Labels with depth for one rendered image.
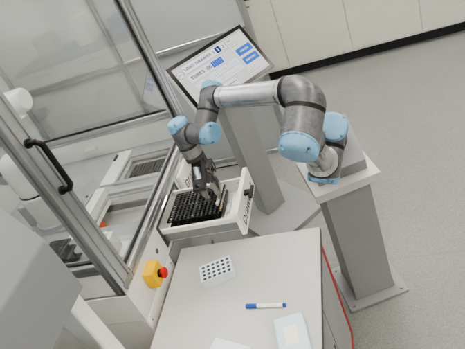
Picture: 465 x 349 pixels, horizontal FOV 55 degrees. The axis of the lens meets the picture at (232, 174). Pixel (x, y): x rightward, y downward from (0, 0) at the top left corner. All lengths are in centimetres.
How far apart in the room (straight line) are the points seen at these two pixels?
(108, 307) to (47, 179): 54
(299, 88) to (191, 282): 85
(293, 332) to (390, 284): 110
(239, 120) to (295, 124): 138
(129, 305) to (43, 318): 74
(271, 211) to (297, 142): 177
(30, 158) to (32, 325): 56
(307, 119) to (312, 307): 60
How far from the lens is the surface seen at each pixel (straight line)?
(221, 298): 163
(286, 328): 141
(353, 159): 188
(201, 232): 176
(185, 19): 323
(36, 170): 131
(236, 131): 261
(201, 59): 248
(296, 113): 126
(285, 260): 165
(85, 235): 142
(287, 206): 299
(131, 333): 176
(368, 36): 455
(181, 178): 202
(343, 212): 200
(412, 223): 274
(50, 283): 92
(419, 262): 254
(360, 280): 232
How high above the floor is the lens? 193
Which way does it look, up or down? 33 degrees down
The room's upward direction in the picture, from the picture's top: 24 degrees counter-clockwise
